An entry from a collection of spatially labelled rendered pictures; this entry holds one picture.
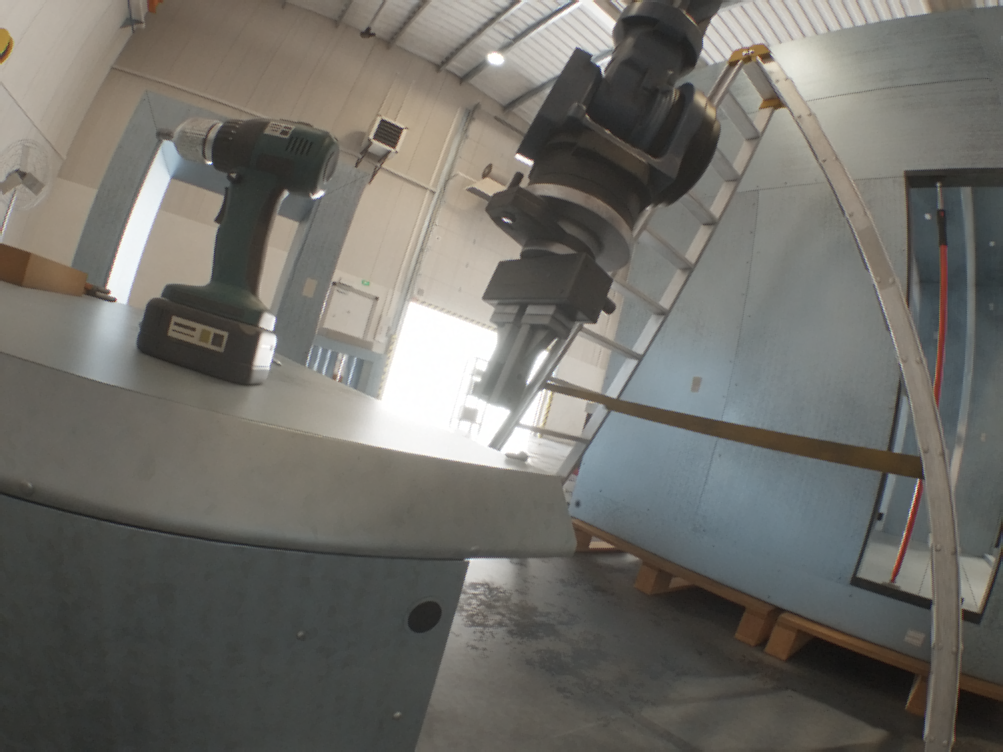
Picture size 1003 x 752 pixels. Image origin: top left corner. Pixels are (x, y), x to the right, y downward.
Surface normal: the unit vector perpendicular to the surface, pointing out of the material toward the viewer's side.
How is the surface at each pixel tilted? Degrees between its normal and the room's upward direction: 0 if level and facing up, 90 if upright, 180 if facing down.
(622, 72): 97
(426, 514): 67
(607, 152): 85
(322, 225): 90
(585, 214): 170
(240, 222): 90
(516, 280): 80
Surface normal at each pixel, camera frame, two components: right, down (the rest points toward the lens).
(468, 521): 0.66, -0.26
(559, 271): -0.69, -0.41
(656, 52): 0.14, 0.11
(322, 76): 0.55, 0.11
